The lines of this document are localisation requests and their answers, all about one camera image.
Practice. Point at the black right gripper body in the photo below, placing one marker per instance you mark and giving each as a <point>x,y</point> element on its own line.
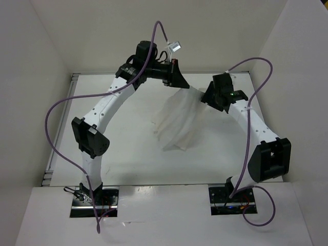
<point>217,94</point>

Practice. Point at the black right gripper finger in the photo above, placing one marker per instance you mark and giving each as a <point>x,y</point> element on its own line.
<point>209,99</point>
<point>210,91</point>

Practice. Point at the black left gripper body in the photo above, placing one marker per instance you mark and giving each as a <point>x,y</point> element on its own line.
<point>163,70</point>

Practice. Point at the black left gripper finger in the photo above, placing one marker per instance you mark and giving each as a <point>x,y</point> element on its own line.
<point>170,83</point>
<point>178,79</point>

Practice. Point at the white pleated skirt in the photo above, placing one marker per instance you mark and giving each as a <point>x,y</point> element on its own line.
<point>179,118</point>

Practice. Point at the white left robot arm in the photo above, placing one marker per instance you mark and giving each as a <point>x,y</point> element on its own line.
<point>88,131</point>

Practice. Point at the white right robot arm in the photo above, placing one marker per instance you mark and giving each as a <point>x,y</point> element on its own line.
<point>267,155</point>

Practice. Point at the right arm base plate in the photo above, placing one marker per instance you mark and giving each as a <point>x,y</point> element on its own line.
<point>221,204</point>

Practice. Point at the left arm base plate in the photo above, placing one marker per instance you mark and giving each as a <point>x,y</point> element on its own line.
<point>106,203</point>

